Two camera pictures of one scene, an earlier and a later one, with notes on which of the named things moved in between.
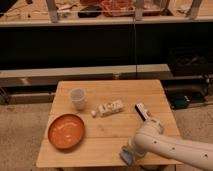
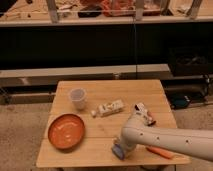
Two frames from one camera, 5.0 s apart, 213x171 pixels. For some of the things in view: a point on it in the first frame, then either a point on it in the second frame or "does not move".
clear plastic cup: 78,98 does not move
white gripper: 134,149 -> 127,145
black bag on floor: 180,101 does not move
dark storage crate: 190,60 does not move
